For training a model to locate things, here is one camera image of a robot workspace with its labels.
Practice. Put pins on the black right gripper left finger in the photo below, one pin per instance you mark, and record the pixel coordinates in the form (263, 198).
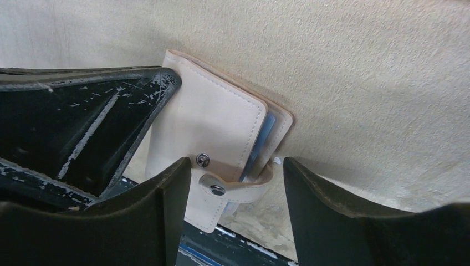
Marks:
(141, 226)

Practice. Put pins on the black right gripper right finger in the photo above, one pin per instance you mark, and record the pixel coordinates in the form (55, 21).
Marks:
(333, 226)

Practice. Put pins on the beige leather card holder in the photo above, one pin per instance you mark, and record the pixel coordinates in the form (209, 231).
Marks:
(227, 130)

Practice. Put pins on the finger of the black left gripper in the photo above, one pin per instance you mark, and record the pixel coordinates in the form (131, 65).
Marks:
(36, 183)
(84, 128)

